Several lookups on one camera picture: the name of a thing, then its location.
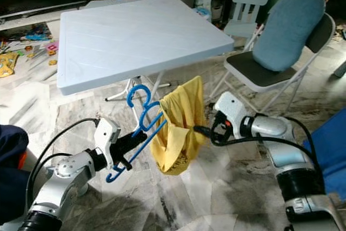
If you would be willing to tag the blue plastic hanger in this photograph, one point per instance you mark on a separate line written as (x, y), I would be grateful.
(141, 118)
(129, 97)

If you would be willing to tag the yellow knit cardigan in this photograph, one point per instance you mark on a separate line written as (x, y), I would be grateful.
(181, 133)

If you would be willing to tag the navy blue garment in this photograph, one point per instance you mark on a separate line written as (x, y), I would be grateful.
(12, 177)

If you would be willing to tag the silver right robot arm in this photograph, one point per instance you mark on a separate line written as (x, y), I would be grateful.
(275, 127)

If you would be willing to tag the white folding table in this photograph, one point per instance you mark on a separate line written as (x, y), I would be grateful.
(140, 41)

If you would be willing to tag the blue wipes packet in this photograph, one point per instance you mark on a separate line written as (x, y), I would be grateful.
(203, 12)

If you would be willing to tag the pink toy piece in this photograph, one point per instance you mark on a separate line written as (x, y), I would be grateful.
(53, 47)

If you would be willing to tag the blue chair cushion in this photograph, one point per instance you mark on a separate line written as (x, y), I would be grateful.
(289, 31)

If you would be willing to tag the yellow floor toy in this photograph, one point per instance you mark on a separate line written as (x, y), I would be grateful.
(6, 64)

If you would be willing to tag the colourful picture book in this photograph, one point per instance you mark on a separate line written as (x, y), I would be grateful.
(27, 33)

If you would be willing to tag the white television stand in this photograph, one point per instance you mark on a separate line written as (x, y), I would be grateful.
(27, 21)

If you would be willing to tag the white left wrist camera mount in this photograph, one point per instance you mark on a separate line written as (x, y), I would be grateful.
(107, 132)

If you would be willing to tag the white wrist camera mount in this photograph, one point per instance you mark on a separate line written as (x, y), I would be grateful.
(107, 132)
(231, 106)

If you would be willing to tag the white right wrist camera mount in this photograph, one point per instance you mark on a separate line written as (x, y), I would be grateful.
(231, 106)

